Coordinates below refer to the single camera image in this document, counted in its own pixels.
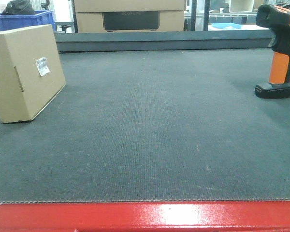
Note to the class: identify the blue bin with bag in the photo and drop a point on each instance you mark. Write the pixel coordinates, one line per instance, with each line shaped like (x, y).
(41, 17)

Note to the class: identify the light blue tray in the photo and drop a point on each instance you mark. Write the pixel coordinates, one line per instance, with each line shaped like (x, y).
(225, 26)

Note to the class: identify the dark grey conveyor belt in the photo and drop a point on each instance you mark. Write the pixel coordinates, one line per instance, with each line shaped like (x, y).
(152, 126)

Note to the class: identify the large cardboard box background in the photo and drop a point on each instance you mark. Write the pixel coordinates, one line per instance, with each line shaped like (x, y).
(101, 16)

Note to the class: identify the orange black barcode scanner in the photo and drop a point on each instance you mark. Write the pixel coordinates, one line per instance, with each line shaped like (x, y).
(276, 19)

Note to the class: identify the black bag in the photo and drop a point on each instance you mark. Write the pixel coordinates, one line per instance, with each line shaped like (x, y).
(18, 7)

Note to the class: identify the small cardboard package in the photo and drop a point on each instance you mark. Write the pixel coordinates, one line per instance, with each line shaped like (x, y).
(31, 74)

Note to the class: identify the red conveyor table frame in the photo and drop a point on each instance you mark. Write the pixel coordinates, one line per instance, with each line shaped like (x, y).
(213, 216)

